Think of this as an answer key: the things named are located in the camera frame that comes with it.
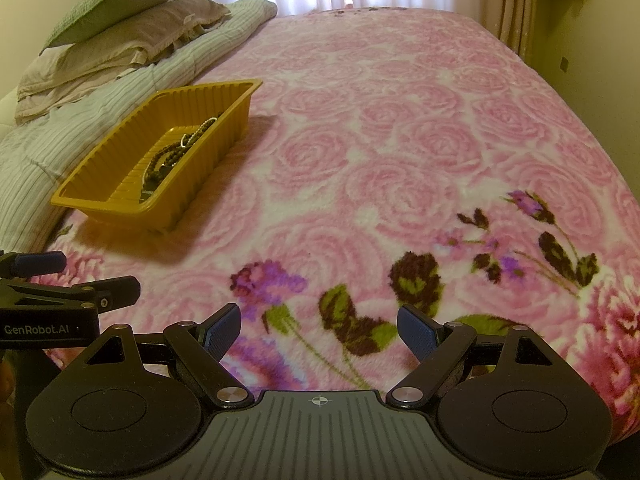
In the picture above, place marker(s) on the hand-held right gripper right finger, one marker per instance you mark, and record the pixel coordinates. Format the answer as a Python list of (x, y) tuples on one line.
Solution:
[(417, 332)]

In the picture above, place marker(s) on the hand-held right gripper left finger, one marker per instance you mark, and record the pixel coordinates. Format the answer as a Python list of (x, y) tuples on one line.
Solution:
[(225, 332)]

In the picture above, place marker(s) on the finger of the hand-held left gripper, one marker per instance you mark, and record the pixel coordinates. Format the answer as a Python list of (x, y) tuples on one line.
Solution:
[(40, 263), (60, 295)]

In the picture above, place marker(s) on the yellow plastic tray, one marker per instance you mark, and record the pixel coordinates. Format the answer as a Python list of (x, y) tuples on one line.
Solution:
[(100, 180)]

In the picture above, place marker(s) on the striped pale green quilt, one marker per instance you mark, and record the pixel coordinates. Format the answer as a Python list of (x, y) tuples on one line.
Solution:
[(65, 125)]

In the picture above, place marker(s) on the pink floral blanket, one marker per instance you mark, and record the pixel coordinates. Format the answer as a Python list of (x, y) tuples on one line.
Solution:
[(400, 135)]

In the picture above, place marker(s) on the green pillow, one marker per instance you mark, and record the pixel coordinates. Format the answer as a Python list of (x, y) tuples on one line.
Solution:
[(115, 5)]

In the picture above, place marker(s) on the beige curtain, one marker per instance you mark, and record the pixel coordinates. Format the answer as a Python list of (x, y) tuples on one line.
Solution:
[(517, 15)]

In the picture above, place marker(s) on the wall outlet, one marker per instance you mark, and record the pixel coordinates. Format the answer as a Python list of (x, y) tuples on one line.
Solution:
[(565, 63)]

